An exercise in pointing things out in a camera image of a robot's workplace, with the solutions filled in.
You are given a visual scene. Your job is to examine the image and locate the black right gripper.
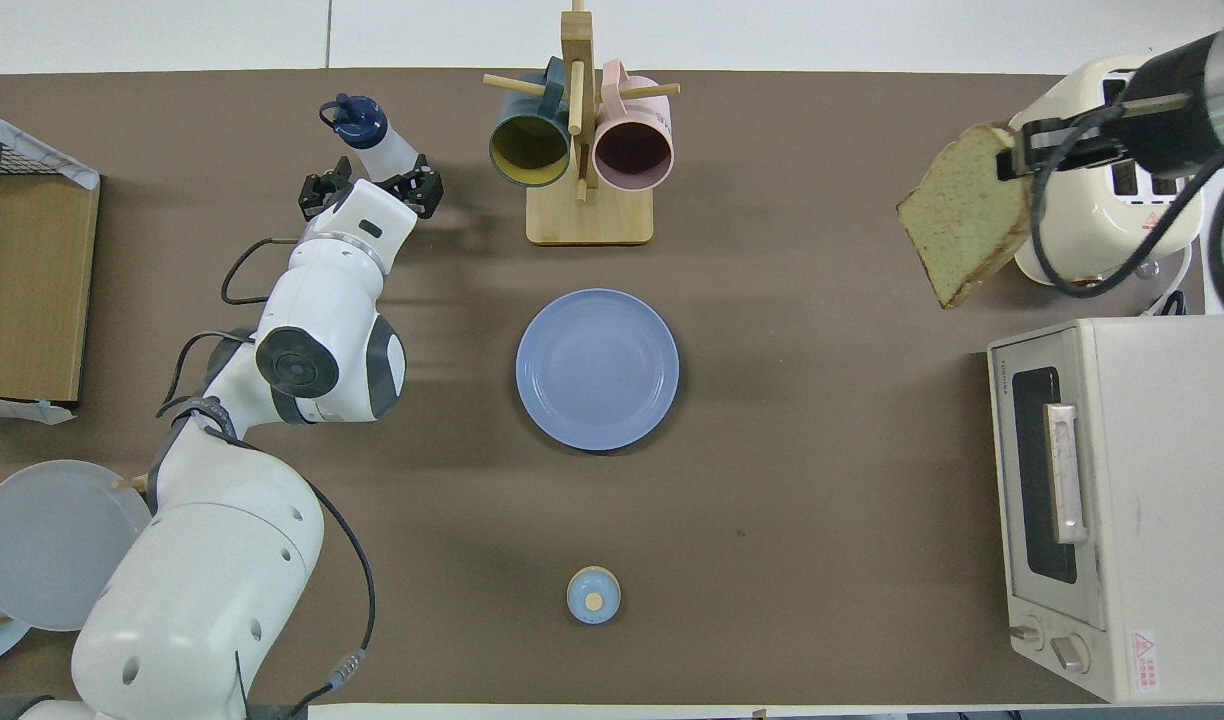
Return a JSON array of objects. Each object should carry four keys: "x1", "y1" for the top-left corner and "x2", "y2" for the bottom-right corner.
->
[{"x1": 997, "y1": 98, "x2": 1133, "y2": 183}]

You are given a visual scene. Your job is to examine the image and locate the translucent squeeze bottle blue cap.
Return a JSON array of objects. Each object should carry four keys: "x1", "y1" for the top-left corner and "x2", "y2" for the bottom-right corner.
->
[{"x1": 319, "y1": 94, "x2": 420, "y2": 186}]

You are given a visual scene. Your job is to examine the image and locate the toast bread slice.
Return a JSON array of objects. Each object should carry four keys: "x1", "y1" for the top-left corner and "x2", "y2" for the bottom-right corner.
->
[{"x1": 897, "y1": 122, "x2": 1035, "y2": 310}]

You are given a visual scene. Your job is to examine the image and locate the blue round plate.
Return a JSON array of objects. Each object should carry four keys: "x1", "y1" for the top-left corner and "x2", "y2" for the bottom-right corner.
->
[{"x1": 515, "y1": 288, "x2": 680, "y2": 452}]

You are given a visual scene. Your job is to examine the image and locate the wooden plate rack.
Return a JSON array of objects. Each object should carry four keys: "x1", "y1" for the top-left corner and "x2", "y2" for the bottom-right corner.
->
[{"x1": 0, "y1": 474, "x2": 151, "y2": 631}]

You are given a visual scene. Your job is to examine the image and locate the pale grey plate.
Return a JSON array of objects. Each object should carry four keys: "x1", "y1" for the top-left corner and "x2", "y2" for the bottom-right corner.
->
[{"x1": 0, "y1": 459, "x2": 153, "y2": 632}]

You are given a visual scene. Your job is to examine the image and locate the cream two-slot toaster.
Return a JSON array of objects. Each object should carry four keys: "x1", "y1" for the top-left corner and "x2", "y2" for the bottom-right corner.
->
[{"x1": 1010, "y1": 55, "x2": 1205, "y2": 289}]

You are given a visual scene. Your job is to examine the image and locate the dark teal mug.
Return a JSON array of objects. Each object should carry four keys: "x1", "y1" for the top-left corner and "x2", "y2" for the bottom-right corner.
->
[{"x1": 488, "y1": 57, "x2": 573, "y2": 188}]

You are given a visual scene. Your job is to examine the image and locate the wooden mug rack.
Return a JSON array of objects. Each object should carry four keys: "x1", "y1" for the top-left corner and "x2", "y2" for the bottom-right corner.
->
[{"x1": 483, "y1": 0, "x2": 681, "y2": 247}]

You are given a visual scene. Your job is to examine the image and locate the pink mug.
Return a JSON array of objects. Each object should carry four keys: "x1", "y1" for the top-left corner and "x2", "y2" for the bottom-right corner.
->
[{"x1": 593, "y1": 60, "x2": 675, "y2": 194}]

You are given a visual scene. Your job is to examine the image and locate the white tile-pattern cloth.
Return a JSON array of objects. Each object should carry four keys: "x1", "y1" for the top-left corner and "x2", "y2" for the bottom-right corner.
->
[{"x1": 0, "y1": 108, "x2": 101, "y2": 191}]

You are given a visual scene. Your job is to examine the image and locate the wooden box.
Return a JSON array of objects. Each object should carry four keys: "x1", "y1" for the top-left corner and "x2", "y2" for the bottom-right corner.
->
[{"x1": 0, "y1": 135, "x2": 101, "y2": 405}]

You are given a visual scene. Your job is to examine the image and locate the white toaster oven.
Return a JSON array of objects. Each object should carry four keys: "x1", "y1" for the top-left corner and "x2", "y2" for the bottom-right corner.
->
[{"x1": 987, "y1": 318, "x2": 1224, "y2": 704}]

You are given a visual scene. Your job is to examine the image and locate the white cloth piece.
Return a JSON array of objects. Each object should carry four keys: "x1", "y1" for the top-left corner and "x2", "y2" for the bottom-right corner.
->
[{"x1": 0, "y1": 395, "x2": 76, "y2": 426}]

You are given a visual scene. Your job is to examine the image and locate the brown table mat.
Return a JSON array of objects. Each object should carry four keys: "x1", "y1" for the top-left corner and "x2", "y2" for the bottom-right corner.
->
[{"x1": 0, "y1": 68, "x2": 1205, "y2": 706}]

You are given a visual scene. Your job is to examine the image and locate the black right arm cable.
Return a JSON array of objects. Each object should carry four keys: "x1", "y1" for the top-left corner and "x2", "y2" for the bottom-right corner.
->
[{"x1": 1030, "y1": 92, "x2": 1224, "y2": 298}]

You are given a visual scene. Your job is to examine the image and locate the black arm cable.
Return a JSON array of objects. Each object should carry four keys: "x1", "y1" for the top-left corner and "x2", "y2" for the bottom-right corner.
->
[
  {"x1": 157, "y1": 237, "x2": 377, "y2": 720},
  {"x1": 1030, "y1": 92, "x2": 1224, "y2": 298}
]

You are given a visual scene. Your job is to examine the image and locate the white toaster power cord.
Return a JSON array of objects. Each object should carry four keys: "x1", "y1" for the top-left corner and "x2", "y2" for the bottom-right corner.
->
[{"x1": 1140, "y1": 243, "x2": 1199, "y2": 317}]

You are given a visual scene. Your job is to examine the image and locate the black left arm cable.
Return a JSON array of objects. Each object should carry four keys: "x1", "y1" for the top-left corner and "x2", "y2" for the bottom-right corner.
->
[{"x1": 157, "y1": 237, "x2": 377, "y2": 720}]

